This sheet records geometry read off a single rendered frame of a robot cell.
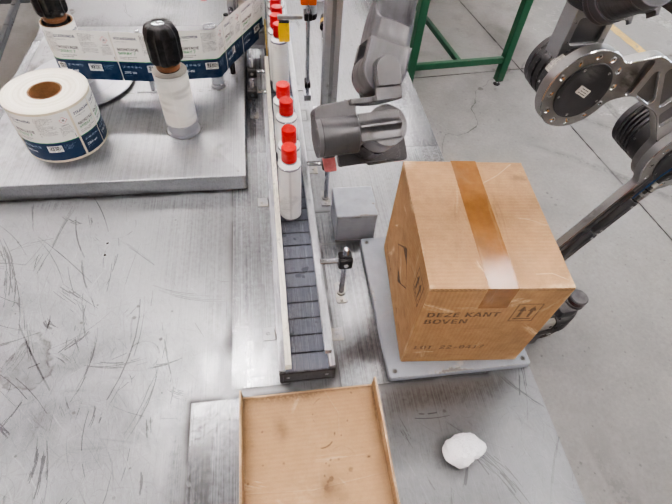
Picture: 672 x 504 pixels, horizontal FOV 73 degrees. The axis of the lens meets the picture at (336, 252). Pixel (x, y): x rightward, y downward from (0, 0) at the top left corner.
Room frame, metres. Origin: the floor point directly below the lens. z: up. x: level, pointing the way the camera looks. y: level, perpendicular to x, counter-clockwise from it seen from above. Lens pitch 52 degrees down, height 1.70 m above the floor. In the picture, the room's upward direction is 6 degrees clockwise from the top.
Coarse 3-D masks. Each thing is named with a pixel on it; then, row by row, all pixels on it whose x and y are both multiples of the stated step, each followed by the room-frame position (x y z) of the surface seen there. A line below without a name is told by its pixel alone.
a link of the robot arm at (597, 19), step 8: (584, 0) 0.78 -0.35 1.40; (592, 0) 0.77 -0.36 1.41; (632, 0) 0.71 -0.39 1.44; (640, 0) 0.70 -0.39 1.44; (648, 0) 0.70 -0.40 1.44; (656, 0) 0.71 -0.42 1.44; (664, 0) 0.71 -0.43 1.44; (584, 8) 0.78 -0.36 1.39; (592, 8) 0.76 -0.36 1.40; (640, 8) 0.71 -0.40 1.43; (648, 8) 0.71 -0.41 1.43; (592, 16) 0.76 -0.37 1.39; (600, 16) 0.75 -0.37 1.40; (600, 24) 0.77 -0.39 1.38; (608, 24) 0.76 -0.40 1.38
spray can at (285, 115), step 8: (280, 104) 0.90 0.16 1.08; (288, 104) 0.90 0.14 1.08; (280, 112) 0.90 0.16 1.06; (288, 112) 0.90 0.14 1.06; (280, 120) 0.89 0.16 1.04; (288, 120) 0.89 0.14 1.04; (296, 120) 0.91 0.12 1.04; (280, 128) 0.89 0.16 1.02; (296, 128) 0.91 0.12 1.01; (280, 136) 0.89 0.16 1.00; (296, 136) 0.91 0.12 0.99
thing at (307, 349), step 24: (264, 48) 1.50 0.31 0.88; (288, 240) 0.66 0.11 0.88; (288, 264) 0.59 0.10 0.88; (312, 264) 0.60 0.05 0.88; (288, 288) 0.53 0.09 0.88; (312, 288) 0.54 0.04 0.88; (288, 312) 0.47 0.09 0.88; (312, 312) 0.48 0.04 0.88; (312, 336) 0.42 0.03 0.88; (312, 360) 0.37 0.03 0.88
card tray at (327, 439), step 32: (256, 416) 0.27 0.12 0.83; (288, 416) 0.28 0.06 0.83; (320, 416) 0.28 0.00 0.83; (352, 416) 0.29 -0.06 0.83; (256, 448) 0.21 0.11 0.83; (288, 448) 0.22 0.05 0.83; (320, 448) 0.23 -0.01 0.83; (352, 448) 0.23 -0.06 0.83; (384, 448) 0.23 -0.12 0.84; (256, 480) 0.16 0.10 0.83; (288, 480) 0.17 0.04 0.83; (320, 480) 0.17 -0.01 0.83; (352, 480) 0.18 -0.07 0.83; (384, 480) 0.18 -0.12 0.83
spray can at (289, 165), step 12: (288, 144) 0.76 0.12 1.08; (288, 156) 0.73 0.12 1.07; (288, 168) 0.73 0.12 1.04; (300, 168) 0.74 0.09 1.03; (288, 180) 0.72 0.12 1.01; (300, 180) 0.74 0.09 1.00; (288, 192) 0.72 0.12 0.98; (300, 192) 0.74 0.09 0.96; (288, 204) 0.72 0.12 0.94; (300, 204) 0.74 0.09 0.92; (288, 216) 0.72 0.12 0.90
